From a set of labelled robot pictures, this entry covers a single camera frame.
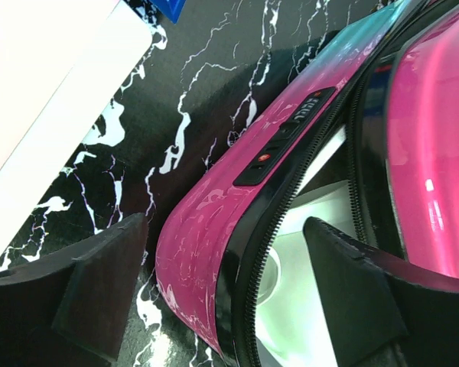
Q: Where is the pink white board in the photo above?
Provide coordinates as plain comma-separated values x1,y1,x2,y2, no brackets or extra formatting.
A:
0,0,155,192

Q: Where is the pink teal hardshell suitcase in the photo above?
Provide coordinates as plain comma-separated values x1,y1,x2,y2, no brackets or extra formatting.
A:
155,1,459,366

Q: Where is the blue folder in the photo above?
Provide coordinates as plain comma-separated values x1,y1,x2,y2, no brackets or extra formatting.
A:
150,0,186,24

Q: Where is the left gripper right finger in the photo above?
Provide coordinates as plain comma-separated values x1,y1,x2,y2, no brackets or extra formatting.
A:
304,217,459,366

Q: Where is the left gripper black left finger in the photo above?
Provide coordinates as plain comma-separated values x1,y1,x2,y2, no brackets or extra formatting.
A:
0,213,148,366

